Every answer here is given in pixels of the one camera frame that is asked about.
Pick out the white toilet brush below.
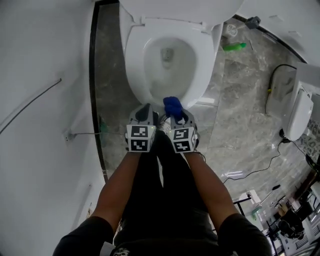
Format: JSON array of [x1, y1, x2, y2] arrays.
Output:
[[221, 22, 248, 38]]

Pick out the black hose with yellow clip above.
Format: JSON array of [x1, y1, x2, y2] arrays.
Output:
[[264, 63, 298, 115]]

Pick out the person's white shoe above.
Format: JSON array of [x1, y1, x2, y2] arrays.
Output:
[[158, 114, 172, 133]]

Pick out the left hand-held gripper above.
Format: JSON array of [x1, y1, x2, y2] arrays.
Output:
[[124, 102, 160, 153]]

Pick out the white spare toilet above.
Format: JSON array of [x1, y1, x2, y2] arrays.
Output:
[[279, 62, 320, 142]]

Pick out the grey wall cable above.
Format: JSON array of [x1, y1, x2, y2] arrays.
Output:
[[0, 77, 63, 134]]

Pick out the green plastic bottle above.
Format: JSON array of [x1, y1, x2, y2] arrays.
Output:
[[222, 42, 248, 52]]

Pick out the white toilet bowl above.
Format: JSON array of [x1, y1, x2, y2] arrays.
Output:
[[117, 0, 225, 110]]

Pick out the person's black trousers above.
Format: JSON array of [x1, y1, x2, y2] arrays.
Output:
[[112, 129, 219, 251]]

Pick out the white toilet lid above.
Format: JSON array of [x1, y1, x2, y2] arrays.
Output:
[[119, 0, 245, 24]]

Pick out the black floor cable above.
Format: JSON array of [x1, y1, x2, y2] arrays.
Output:
[[221, 139, 286, 185]]

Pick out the person's right forearm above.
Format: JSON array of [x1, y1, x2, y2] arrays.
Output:
[[183, 149, 241, 223]]

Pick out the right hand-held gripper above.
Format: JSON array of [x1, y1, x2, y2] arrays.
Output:
[[165, 109, 199, 154]]

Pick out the grey wall fitting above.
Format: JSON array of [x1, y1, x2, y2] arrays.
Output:
[[245, 15, 262, 30]]

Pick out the white toilet seat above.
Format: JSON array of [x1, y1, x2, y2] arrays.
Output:
[[124, 16, 219, 109]]

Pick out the person's black shirt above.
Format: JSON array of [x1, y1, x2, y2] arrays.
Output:
[[51, 212, 273, 256]]

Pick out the person's left forearm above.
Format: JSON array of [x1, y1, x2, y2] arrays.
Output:
[[90, 149, 143, 226]]

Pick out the blue cloth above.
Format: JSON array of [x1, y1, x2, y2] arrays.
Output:
[[162, 96, 184, 118]]

